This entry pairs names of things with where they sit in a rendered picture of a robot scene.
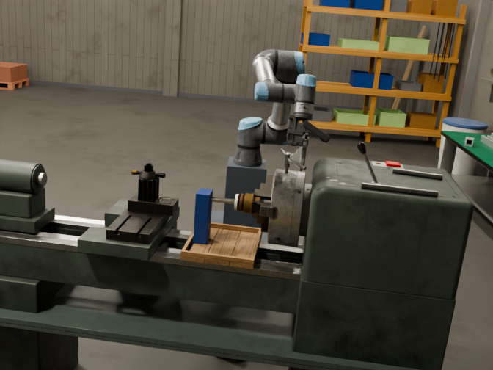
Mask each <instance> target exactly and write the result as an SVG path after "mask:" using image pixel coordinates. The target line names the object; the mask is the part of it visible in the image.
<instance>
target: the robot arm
mask: <svg viewBox="0 0 493 370"><path fill-rule="evenodd" d="M252 70H253V72H254V74H255V75H256V77H257V81H258V82H257V84H256V85H255V100H256V101H262V102H274V105H273V109H272V114H271V117H269V118H268V121H267V122H266V121H263V119H262V118H259V117H248V118H244V119H242V120H241V121H240V123H239V128H238V147H237V149H236V152H235V155H234V157H233V163H234V164H237V165H240V166H245V167H257V166H261V164H262V157H261V153H260V144H264V145H291V146H302V147H298V148H297V149H296V152H295V153H294V154H291V155H290V160H291V161H292V162H296V163H298V164H301V165H303V166H304V164H305V157H306V150H307V146H308V139H309V134H310V132H311V133H313V134H314V135H316V136H317V137H318V138H319V139H320V141H322V142H328V141H329V139H330V136H329V135H328V134H327V133H326V132H322V131H321V130H320V129H318V128H317V127H315V126H314V125H313V124H311V123H310V122H308V120H312V118H313V110H314V103H315V90H316V86H317V84H316V80H317V78H316V77H315V76H313V75H309V74H305V61H304V54H303V53H302V52H299V51H283V50H274V49H270V50H266V51H262V52H261V53H259V54H258V55H257V56H256V57H255V58H254V59H253V62H252ZM274 76H275V77H274ZM275 78H276V79H275ZM276 80H277V83H276ZM295 84H296V85H295ZM291 104H294V111H293V113H294V115H290V117H289V113H290V110H291ZM288 117H289V119H288ZM300 120H301V121H302V123H300V122H299V121H300ZM301 150H302V154H301Z"/></svg>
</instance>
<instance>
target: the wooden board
mask: <svg viewBox="0 0 493 370"><path fill-rule="evenodd" d="M260 231H261V228H253V227H247V226H240V225H228V224H221V223H215V222H211V233H210V239H209V240H208V243H207V244H196V243H193V238H194V230H193V231H192V233H191V235H190V237H189V238H188V240H187V242H186V243H185V245H184V246H183V249H182V250H181V252H180V259H181V260H182V261H193V262H199V263H205V264H215V265H222V266H229V265H230V266H233V267H239V268H245V269H253V268H254V265H255V260H256V257H257V254H258V249H259V246H260V240H261V238H262V232H260Z"/></svg>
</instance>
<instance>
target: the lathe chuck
mask: <svg viewBox="0 0 493 370"><path fill-rule="evenodd" d="M282 172H285V170H281V169H276V171H275V175H274V183H273V189H272V194H271V206H270V208H273V207H277V209H278V214H277V218H276V219H275V220H273V219H272V217H269V228H268V243H269V244H278V245H285V246H289V244H290V236H291V223H292V216H293V203H294V197H295V190H296V179H297V173H298V171H293V170H289V171H288V172H289V173H290V174H288V175H286V174H283V173H282ZM277 236H278V237H281V238H282V241H277V240H275V237H277Z"/></svg>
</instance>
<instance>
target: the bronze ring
mask: <svg viewBox="0 0 493 370"><path fill-rule="evenodd" d="M252 201H260V197H255V193H253V194H250V193H246V194H239V195H238V202H237V211H243V212H244V213H248V214H251V215H252Z"/></svg>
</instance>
